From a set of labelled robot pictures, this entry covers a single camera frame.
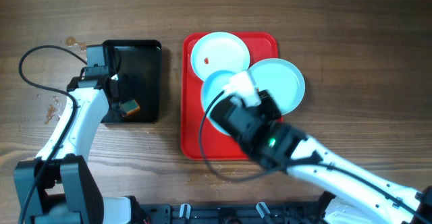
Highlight green orange sponge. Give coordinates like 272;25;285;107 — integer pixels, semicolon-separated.
119;99;141;117

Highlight white plate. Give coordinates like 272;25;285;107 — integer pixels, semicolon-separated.
190;32;250;81
248;58;306;115
200;70;235;136

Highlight white plate top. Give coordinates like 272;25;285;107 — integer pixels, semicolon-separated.
190;32;250;81

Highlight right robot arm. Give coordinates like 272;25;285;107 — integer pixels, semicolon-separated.
205;90;431;223

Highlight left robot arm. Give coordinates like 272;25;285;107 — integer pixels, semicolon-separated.
13;44;146;223

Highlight black water tray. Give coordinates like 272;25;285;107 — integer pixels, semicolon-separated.
102;40;162;123

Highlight red plastic tray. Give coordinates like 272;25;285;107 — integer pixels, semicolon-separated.
180;32;279;161

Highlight right black cable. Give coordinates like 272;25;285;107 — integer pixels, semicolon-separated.
198;90;432;224

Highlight black cable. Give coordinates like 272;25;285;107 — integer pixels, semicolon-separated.
198;90;432;224
18;45;88;224

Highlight left black cable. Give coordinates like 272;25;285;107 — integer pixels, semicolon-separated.
18;45;88;224

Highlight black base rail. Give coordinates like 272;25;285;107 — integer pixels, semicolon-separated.
141;202;326;224

